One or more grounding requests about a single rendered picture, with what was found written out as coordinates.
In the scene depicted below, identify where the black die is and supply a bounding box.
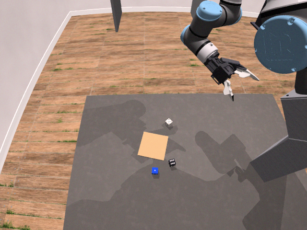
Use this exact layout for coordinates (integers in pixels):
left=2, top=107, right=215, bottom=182
left=168, top=159, right=176, bottom=167

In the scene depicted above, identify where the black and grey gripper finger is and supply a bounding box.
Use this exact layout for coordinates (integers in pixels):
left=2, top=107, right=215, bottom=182
left=231, top=62, right=259, bottom=81
left=222, top=80, right=234, bottom=101

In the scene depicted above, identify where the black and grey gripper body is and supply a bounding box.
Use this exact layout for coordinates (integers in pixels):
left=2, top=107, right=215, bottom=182
left=204, top=51, right=235, bottom=85

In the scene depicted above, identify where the white die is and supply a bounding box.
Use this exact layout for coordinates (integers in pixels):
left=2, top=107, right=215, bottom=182
left=165, top=119, right=172, bottom=127

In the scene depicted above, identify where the blue die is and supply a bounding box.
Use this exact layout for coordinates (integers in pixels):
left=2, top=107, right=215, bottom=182
left=152, top=167, right=158, bottom=175

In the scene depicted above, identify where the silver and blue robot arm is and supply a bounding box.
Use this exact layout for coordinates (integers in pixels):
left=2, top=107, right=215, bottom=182
left=180, top=0, right=307, bottom=95

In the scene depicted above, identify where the tan flat mat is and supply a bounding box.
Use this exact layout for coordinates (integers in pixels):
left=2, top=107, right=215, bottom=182
left=138, top=132, right=168, bottom=160

